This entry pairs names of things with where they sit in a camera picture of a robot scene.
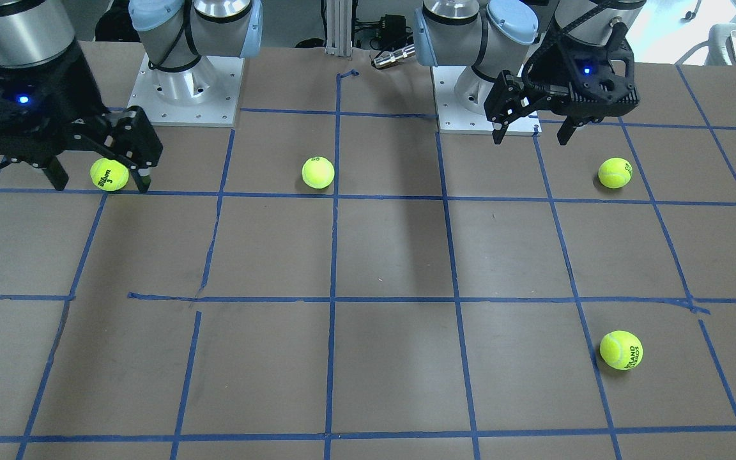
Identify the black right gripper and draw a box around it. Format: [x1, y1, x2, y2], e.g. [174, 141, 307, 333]
[528, 20, 640, 123]

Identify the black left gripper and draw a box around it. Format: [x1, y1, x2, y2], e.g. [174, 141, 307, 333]
[0, 40, 110, 172]

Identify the Wilson tennis ball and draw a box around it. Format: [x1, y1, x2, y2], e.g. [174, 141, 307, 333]
[89, 158, 130, 192]

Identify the tennis ball near base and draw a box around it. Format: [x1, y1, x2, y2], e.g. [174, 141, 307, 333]
[597, 157, 633, 189]

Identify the centre tennis ball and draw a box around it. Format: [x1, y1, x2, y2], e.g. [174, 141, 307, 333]
[301, 157, 335, 190]

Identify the tennis ball front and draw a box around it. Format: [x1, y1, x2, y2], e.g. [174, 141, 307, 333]
[599, 331, 643, 371]

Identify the silver connector plug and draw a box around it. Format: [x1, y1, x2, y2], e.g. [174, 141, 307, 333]
[371, 44, 417, 70]

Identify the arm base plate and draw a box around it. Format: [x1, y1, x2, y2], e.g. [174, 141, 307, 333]
[126, 56, 246, 128]
[431, 66, 542, 136]

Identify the aluminium frame post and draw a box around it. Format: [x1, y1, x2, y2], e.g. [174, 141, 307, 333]
[324, 0, 354, 58]

